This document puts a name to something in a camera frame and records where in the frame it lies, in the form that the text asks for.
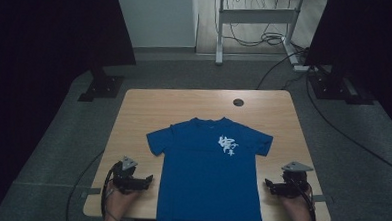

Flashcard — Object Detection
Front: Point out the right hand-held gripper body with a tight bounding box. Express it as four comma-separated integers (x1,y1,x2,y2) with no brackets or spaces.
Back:
279,160,315,200

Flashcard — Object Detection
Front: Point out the white metal desk frame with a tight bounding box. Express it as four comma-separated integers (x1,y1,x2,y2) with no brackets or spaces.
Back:
204,0,313,73

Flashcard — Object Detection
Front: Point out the black flat stand base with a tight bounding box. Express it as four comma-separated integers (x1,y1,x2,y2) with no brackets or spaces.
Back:
305,63,377,106

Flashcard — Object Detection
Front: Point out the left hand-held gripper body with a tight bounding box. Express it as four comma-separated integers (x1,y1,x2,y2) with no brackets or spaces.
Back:
111,155,140,195

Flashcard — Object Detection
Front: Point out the person's left hand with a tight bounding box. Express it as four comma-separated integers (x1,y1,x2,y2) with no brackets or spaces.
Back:
103,182,142,221

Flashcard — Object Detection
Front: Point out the black floor cable to desk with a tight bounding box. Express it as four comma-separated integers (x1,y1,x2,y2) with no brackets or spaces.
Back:
256,47,309,93

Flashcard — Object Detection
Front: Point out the blue t-shirt with white print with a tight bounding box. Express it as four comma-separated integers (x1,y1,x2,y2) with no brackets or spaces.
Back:
142,113,275,221

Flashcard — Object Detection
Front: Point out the person's right hand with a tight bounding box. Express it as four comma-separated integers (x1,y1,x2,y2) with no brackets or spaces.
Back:
280,193,316,221

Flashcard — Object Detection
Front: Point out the bundle of black cables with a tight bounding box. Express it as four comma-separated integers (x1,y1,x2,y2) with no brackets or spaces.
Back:
220,0,291,49

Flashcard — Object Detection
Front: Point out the thin black floor cable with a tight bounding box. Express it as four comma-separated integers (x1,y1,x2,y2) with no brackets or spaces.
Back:
65,148,105,221

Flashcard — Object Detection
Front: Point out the long black floor cable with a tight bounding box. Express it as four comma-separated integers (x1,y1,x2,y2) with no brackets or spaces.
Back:
300,70,392,177

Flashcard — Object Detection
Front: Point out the black stand base with post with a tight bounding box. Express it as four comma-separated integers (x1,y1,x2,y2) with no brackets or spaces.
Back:
76,64,126,104

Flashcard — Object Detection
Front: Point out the large black curtain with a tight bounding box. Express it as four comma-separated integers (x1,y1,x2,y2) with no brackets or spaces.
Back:
0,0,140,221

